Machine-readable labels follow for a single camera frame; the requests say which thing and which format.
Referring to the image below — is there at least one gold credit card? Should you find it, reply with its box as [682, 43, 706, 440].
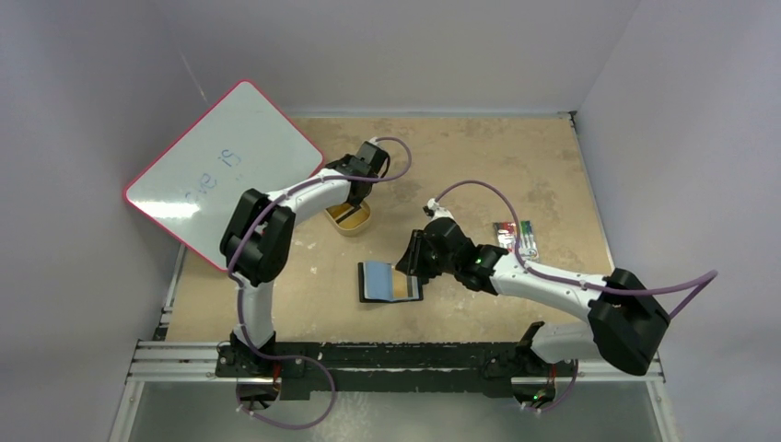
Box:
[390, 271, 421, 303]
[335, 205, 361, 225]

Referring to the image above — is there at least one black card holder wallet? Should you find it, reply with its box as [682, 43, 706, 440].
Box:
[357, 261, 424, 304]

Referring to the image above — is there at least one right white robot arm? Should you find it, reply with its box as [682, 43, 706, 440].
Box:
[395, 217, 670, 376]

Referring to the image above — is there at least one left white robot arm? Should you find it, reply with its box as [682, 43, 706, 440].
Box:
[219, 138, 390, 377]

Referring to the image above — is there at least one beige oval card tray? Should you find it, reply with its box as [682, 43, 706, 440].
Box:
[325, 201, 372, 237]

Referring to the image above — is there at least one pack of coloured markers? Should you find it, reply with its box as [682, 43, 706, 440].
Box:
[493, 220, 540, 262]

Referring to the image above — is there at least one white board with pink rim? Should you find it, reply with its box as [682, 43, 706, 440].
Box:
[124, 80, 324, 271]

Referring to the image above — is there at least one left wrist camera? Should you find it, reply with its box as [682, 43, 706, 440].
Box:
[361, 139, 389, 162]

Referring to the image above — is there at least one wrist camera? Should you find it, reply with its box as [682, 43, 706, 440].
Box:
[423, 198, 455, 223]
[361, 139, 389, 162]

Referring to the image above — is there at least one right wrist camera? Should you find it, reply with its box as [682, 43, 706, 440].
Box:
[423, 198, 455, 223]

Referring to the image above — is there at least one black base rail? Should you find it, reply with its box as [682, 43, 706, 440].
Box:
[215, 324, 576, 403]

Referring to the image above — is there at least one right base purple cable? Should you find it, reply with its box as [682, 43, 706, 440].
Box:
[519, 354, 581, 416]

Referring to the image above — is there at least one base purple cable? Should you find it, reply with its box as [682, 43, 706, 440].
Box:
[235, 354, 338, 433]
[519, 354, 581, 416]

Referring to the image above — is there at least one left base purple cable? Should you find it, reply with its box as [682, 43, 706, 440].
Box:
[235, 354, 338, 433]

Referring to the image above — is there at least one aluminium frame rail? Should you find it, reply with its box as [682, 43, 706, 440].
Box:
[127, 341, 665, 381]

